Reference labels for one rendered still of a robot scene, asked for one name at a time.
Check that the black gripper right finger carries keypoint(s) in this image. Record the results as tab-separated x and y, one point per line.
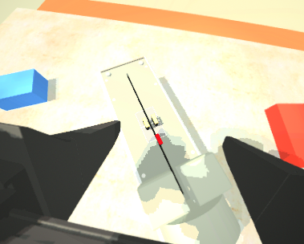
272	189

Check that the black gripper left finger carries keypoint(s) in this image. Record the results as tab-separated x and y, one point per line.
60	166

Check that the blue rectangular block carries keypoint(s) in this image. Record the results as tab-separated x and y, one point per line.
22	89

